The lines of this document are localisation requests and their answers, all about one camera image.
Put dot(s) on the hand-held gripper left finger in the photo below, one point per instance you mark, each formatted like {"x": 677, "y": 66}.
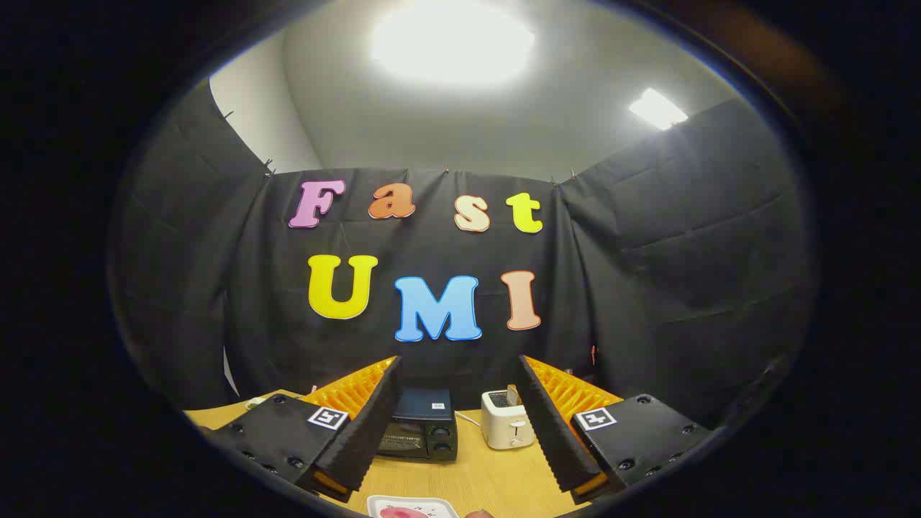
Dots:
{"x": 374, "y": 424}

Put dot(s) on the brown bread slice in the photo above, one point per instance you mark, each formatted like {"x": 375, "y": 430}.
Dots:
{"x": 512, "y": 396}

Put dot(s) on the black toaster oven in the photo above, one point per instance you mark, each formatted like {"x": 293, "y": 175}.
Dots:
{"x": 424, "y": 432}

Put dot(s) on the pink meat slice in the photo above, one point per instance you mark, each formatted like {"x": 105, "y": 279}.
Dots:
{"x": 399, "y": 513}

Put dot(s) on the small ceiling light panel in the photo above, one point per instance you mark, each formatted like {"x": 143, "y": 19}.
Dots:
{"x": 657, "y": 109}

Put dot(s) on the white square plate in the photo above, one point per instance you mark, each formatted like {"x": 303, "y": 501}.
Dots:
{"x": 435, "y": 507}

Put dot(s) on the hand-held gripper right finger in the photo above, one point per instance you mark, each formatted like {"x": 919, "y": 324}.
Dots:
{"x": 550, "y": 432}

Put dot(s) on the large ceiling light panel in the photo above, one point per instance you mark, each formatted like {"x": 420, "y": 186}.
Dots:
{"x": 453, "y": 43}

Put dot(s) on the white toaster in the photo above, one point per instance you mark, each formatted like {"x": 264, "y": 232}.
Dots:
{"x": 500, "y": 428}

